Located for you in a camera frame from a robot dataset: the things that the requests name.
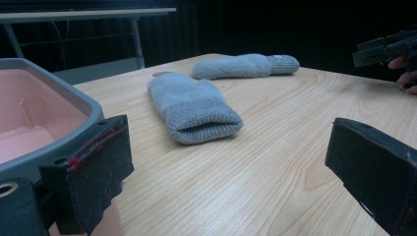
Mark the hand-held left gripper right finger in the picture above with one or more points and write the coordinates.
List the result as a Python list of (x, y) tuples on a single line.
[(377, 170)]

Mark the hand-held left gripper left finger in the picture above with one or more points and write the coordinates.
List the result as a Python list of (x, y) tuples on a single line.
[(88, 177)]

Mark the pink bin with grey rim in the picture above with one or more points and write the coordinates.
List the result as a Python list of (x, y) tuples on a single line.
[(36, 118)]

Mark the grey knitted mitten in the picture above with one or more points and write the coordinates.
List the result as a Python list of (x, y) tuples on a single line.
[(242, 66), (193, 108)]

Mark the white table with metal legs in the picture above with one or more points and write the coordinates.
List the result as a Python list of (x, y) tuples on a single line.
[(82, 36)]

